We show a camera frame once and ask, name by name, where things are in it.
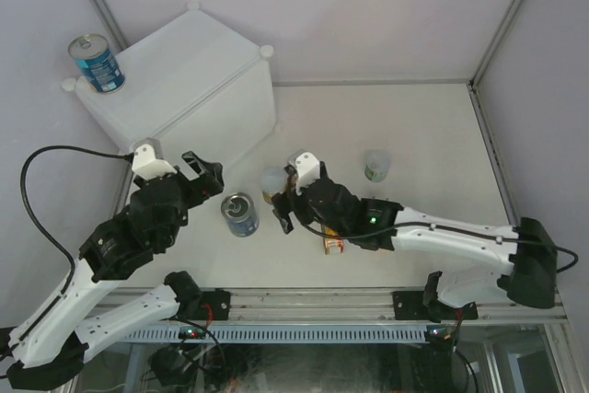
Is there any yellow can with plastic lid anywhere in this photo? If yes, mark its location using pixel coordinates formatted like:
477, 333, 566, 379
260, 167, 288, 204

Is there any dark blue tall can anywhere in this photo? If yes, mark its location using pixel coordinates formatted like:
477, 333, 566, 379
221, 192, 259, 237

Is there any green can with plastic lid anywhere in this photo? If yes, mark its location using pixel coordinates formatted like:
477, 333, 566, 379
364, 150, 391, 182

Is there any light blue labelled can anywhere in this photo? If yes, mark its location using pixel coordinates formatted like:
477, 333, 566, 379
68, 34, 126, 94

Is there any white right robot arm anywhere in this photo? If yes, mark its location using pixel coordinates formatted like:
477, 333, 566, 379
271, 168, 558, 323

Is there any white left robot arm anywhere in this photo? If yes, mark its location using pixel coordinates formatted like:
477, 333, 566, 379
1, 151, 225, 391

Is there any pink portrait labelled can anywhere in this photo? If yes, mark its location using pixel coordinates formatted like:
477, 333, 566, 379
284, 166, 296, 196

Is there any left red sardine tin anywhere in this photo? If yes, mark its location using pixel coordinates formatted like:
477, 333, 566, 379
321, 225, 344, 255

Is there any white plastic cube cabinet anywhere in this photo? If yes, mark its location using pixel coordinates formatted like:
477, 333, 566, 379
74, 8, 277, 178

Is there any left controller circuit board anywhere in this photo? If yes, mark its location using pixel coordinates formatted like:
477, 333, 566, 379
179, 326, 207, 340

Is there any controller circuit board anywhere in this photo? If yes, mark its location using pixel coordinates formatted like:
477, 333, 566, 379
179, 326, 207, 340
425, 324, 456, 341

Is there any right controller circuit board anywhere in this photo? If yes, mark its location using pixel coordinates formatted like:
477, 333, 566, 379
425, 324, 456, 341

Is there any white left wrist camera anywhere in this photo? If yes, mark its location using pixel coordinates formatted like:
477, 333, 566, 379
132, 138, 178, 180

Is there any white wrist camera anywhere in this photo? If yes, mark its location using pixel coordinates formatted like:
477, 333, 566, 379
132, 138, 178, 180
287, 150, 321, 195

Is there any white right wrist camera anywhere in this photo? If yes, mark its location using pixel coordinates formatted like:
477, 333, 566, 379
287, 150, 321, 195

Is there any aluminium frame rail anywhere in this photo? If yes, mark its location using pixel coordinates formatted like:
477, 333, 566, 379
91, 285, 570, 326

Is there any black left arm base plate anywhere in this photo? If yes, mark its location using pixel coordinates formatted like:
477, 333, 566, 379
181, 289, 231, 321

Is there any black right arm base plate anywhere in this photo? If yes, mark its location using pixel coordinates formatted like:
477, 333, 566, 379
392, 290, 479, 323

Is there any slotted grey cable duct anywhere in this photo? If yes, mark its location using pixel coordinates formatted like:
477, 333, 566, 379
122, 324, 426, 344

